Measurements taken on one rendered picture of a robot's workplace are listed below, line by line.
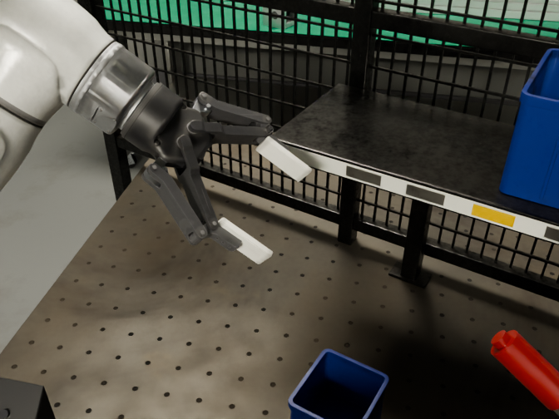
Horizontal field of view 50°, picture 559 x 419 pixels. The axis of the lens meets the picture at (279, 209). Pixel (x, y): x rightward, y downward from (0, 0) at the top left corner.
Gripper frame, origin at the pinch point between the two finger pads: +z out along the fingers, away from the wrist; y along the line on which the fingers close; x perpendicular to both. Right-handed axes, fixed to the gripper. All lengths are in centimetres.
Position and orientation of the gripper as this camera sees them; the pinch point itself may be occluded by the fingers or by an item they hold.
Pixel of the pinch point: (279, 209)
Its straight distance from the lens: 71.5
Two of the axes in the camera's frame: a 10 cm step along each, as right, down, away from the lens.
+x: 5.0, -3.8, -7.8
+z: 7.9, 5.7, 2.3
